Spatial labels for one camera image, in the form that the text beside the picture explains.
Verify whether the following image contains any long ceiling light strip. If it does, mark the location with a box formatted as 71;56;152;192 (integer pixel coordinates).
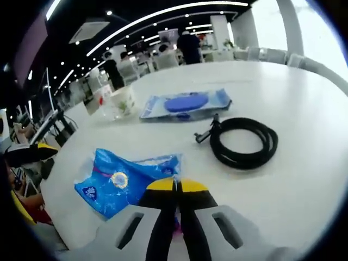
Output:
86;1;248;57

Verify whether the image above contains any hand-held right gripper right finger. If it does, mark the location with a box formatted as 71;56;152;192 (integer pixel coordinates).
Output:
179;178;270;261

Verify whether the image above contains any white mesh chair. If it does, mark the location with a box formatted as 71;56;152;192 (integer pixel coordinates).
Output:
248;47;262;62
119;64;139;83
154;53;179;69

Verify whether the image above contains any wet wipes pack blue lid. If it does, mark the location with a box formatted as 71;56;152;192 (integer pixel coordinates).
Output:
139;88;233;122

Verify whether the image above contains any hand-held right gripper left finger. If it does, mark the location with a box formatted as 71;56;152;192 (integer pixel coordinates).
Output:
95;178;178;261

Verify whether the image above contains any blue tissue pack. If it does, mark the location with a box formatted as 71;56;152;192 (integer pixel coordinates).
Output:
74;148;183;220

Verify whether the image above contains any purple wall screen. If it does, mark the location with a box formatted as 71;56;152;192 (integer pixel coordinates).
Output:
15;13;49;88

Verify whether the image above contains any white paper cup green print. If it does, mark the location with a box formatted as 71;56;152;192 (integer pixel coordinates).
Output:
110;85;136;121

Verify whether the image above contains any ceiling air conditioner vent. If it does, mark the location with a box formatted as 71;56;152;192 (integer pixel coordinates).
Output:
69;18;110;44

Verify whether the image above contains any black cable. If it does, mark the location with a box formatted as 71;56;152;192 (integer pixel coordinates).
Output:
194;113;279;171

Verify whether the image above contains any clear plastic water bottle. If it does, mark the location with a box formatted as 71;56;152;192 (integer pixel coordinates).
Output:
92;88;115;118

